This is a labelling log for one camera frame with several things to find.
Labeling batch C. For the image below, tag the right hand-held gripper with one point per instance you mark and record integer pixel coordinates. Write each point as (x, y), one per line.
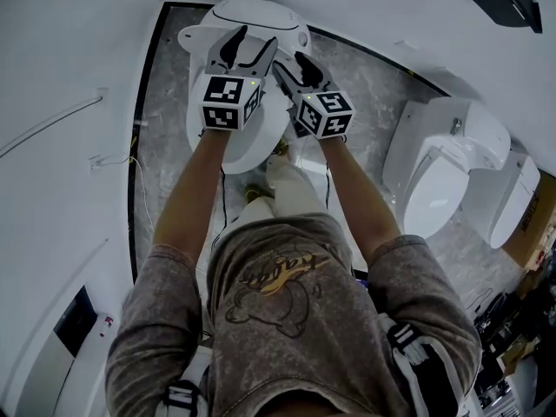
(326, 112)

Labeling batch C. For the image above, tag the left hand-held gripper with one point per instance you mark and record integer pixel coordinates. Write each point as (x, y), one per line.
(222, 102)

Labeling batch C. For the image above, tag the white toilet lid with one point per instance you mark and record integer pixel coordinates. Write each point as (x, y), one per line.
(260, 133)

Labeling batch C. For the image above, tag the person's right forearm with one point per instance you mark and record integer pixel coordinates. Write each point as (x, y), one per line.
(356, 185)

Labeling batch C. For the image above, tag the person's left forearm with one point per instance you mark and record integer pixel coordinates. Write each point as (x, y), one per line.
(195, 180)

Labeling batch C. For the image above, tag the white toilet body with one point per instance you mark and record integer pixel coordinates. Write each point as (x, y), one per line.
(260, 15)

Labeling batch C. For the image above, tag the white toilet with open seat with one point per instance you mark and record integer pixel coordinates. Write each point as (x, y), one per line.
(438, 176)

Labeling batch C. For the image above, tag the white narrow toilet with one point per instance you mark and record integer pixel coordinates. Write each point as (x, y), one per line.
(517, 202)

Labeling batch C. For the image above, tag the yellow-green shoe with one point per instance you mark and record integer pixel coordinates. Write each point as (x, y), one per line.
(281, 148)
(257, 193)

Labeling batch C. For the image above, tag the white trousers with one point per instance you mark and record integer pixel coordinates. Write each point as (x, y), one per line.
(291, 189)

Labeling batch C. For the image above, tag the grey printed t-shirt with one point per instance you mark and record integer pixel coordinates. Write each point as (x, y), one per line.
(299, 319)

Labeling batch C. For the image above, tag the brown cardboard box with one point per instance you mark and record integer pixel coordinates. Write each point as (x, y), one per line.
(536, 228)

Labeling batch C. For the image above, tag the red white label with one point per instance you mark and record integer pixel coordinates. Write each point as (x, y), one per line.
(108, 320)

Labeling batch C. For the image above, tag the white panel with black screen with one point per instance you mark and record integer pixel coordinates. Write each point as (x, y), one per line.
(71, 332)

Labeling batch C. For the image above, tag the pile of dark equipment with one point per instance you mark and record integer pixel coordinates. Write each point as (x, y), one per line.
(512, 332)

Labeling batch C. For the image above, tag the white wall socket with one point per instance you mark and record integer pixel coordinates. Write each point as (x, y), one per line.
(94, 162)

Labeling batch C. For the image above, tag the black wall shelf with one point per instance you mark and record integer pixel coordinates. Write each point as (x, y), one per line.
(504, 2)

